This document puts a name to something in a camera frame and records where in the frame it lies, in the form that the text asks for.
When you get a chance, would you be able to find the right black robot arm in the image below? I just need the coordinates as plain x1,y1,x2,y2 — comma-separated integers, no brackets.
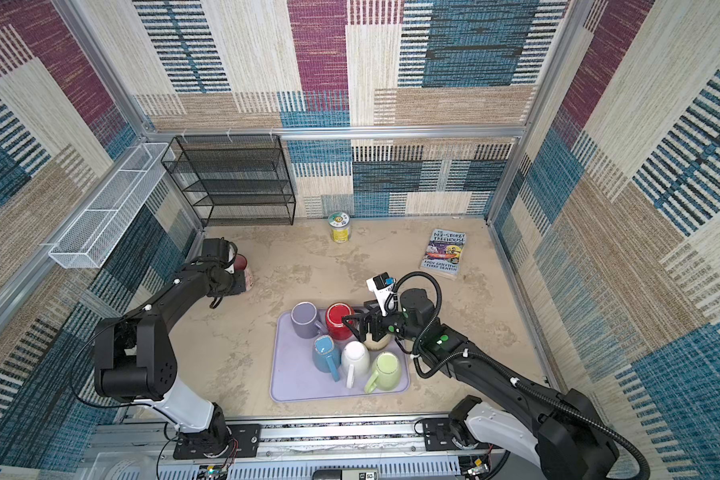
342,286,620,479

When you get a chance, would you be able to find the red mug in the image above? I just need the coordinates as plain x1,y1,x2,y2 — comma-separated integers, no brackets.
325,302,354,341

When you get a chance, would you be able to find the light green mug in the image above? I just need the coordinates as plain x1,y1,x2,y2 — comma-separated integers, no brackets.
364,352,402,394

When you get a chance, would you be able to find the blue flowered mug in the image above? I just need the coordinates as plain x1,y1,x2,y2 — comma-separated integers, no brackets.
312,335,341,382

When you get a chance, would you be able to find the black wire shelf rack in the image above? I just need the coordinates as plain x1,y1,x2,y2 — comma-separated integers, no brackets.
161,134,296,227

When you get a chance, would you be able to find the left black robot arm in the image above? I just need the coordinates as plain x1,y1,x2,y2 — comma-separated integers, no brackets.
93,238,246,457

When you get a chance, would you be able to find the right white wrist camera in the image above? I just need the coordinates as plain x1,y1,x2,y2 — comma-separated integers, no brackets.
366,272,395,316

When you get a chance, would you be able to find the lavender mug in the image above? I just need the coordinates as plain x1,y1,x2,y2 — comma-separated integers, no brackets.
290,301,325,339

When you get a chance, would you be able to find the white mug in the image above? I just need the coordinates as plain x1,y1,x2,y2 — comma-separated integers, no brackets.
341,341,370,389

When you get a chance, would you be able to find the pink patterned mug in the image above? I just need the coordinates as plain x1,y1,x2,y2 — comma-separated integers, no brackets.
232,253,253,292

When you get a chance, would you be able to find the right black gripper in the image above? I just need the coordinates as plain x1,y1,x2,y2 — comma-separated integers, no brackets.
342,299,422,344

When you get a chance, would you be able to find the colourful paperback book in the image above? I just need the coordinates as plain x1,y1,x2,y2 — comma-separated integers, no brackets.
420,229,467,278

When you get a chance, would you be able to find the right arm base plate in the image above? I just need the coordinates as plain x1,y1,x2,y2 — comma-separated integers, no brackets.
413,417,489,451

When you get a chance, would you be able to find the white wire mesh basket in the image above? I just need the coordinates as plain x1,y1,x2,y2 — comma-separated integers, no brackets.
49,143,168,269

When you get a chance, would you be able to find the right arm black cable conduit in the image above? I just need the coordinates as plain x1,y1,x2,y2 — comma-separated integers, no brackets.
389,271,652,480

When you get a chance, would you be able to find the lavender plastic tray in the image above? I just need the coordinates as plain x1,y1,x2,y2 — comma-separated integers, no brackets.
270,307,410,403

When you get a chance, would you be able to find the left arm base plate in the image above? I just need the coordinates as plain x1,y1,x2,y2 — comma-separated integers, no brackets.
172,424,261,460

